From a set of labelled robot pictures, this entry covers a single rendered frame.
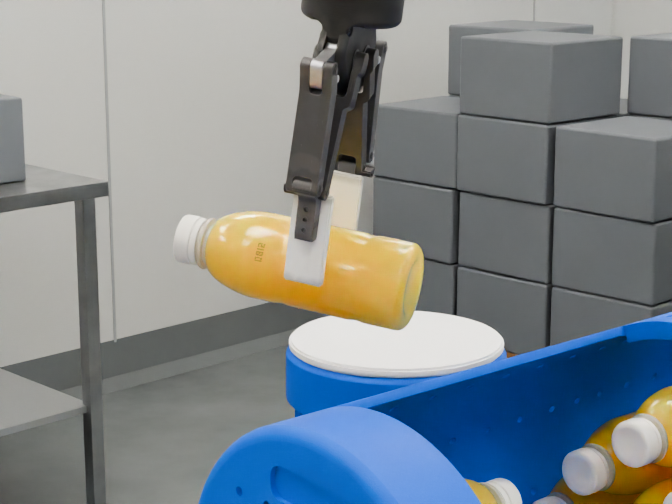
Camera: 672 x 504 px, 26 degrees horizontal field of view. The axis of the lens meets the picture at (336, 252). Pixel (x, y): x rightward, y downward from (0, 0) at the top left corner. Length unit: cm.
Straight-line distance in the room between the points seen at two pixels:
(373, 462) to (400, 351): 90
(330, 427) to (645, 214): 359
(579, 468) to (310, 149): 39
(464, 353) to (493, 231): 309
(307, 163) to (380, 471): 24
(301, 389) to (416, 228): 332
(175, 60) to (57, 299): 92
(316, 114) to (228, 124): 425
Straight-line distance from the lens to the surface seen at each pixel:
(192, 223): 115
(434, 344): 185
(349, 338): 188
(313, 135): 104
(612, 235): 461
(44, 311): 491
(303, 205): 107
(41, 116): 480
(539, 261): 480
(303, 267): 109
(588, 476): 126
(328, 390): 178
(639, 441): 121
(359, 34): 107
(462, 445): 126
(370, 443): 95
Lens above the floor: 156
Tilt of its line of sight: 13 degrees down
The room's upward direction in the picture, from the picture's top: straight up
